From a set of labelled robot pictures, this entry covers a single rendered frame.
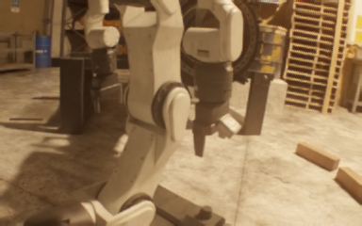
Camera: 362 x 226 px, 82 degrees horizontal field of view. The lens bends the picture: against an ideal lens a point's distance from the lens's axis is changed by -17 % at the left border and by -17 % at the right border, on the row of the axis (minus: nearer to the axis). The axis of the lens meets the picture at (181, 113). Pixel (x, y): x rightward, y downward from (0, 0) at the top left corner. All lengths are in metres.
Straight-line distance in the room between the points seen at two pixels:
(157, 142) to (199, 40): 0.33
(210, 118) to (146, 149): 0.25
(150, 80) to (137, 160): 0.24
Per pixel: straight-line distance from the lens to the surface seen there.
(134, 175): 0.74
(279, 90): 3.76
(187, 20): 1.16
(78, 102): 2.07
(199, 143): 0.58
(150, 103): 0.68
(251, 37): 1.16
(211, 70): 0.52
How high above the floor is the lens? 0.78
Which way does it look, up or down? 15 degrees down
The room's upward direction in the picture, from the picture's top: 6 degrees clockwise
